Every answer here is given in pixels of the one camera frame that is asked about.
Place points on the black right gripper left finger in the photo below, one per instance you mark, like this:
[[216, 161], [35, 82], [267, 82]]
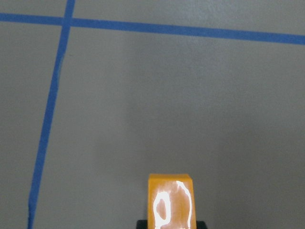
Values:
[[142, 224]]

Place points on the orange toy block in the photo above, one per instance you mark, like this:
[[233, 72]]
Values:
[[171, 203]]

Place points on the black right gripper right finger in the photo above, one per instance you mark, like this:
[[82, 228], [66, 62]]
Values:
[[201, 225]]

